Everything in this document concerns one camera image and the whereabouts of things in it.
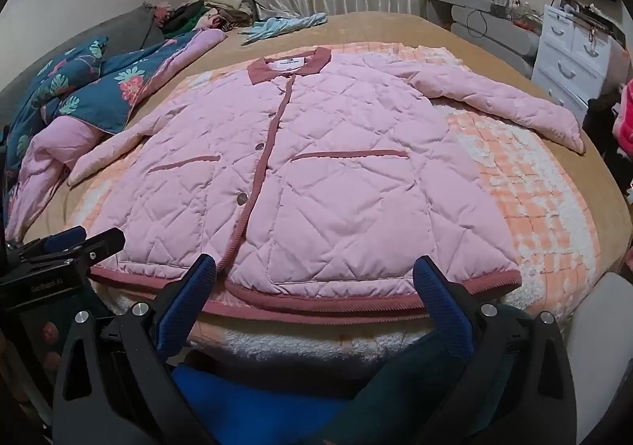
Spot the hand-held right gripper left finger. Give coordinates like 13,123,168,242
52,253,218,445

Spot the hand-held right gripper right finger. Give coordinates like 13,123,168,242
413,254,577,445

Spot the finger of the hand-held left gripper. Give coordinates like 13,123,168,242
30,228,126,274
20,226,87,259

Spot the pink quilted jacket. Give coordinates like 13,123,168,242
66,46,587,324

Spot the pile of clothes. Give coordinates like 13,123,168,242
143,0,258,37

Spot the person's blue garment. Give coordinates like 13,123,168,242
171,361,357,445

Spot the orange checked blanket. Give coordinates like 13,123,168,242
74,42,601,367

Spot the teal floral pillow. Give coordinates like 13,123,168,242
2,28,229,243

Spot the grey padded headboard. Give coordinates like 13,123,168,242
0,4,166,94

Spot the pink patterned garment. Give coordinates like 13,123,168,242
612,79,633,154

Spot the white drawer cabinet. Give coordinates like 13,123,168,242
531,4,626,122

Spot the bed with tan sheet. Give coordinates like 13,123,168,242
22,10,631,278

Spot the light blue cloth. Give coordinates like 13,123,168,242
240,12,328,46

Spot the grey dressing table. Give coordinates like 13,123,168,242
425,0,542,74

